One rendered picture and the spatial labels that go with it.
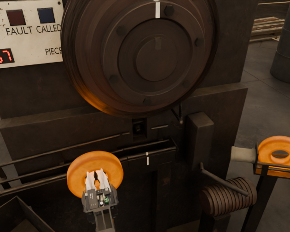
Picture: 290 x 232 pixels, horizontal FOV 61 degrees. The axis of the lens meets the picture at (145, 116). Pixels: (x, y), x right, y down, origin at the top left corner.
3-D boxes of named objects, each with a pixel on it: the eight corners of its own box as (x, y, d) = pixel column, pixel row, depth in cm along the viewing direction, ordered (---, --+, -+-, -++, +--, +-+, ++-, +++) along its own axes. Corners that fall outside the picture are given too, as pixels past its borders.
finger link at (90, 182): (91, 156, 66) (97, 188, 60) (94, 168, 70) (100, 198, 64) (79, 159, 65) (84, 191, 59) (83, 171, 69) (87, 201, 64)
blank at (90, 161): (58, 160, 66) (59, 169, 63) (115, 142, 68) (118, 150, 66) (76, 198, 74) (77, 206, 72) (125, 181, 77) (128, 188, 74)
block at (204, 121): (181, 156, 115) (185, 112, 101) (196, 152, 117) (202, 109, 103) (191, 172, 106) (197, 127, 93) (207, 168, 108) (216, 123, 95)
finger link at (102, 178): (103, 154, 66) (110, 185, 61) (105, 165, 71) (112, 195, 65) (91, 156, 66) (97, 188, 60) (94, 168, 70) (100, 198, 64)
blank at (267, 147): (267, 170, 102) (267, 176, 99) (251, 141, 98) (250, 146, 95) (310, 162, 93) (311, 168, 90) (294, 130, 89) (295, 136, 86)
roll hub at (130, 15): (105, 105, 73) (94, 1, 57) (192, 91, 79) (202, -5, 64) (108, 115, 68) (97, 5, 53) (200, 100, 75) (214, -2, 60)
